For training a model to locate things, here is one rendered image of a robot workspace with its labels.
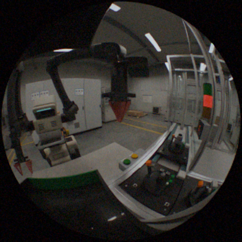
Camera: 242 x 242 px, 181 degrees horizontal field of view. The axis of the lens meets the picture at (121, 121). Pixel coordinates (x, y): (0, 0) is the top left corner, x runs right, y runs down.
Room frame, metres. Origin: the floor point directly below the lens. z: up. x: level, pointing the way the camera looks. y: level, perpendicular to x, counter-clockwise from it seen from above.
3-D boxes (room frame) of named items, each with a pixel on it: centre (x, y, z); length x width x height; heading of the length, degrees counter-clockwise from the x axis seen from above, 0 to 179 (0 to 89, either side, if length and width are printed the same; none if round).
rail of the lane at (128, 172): (0.44, -0.27, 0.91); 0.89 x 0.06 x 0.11; 132
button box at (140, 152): (0.36, -0.09, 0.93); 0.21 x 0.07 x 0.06; 132
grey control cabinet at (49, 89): (2.04, 2.52, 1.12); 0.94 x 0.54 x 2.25; 135
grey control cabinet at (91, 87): (3.23, 1.35, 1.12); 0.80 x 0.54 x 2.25; 135
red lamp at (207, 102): (0.18, -0.39, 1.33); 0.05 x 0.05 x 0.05
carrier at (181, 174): (0.15, -0.16, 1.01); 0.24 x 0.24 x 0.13; 42
